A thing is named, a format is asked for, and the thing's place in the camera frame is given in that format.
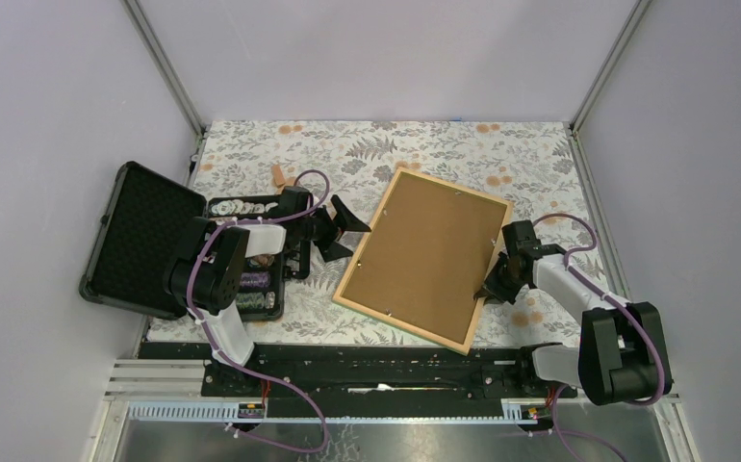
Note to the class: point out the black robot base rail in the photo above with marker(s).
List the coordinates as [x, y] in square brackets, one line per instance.
[301, 367]

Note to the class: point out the tan wooden block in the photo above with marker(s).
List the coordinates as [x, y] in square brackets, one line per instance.
[278, 176]
[286, 185]

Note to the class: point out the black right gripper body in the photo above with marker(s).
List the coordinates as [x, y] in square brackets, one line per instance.
[511, 274]

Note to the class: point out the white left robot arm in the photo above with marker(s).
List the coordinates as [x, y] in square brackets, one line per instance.
[209, 266]

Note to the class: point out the aluminium cable tray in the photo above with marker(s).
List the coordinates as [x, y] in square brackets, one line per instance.
[191, 389]

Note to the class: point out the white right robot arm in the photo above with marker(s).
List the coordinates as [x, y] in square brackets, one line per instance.
[621, 355]

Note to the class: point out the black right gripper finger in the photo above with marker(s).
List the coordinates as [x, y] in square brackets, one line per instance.
[497, 278]
[506, 295]

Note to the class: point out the brown cardboard backing board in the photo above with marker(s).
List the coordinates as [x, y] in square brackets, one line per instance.
[421, 255]

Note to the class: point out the black poker chip case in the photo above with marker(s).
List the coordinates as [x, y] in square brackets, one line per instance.
[138, 234]

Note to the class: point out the wooden picture frame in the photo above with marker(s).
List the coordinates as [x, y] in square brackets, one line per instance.
[377, 319]

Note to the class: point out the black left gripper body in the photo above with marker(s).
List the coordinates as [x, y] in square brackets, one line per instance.
[318, 227]

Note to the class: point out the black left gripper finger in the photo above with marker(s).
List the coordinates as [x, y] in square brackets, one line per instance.
[331, 251]
[345, 220]

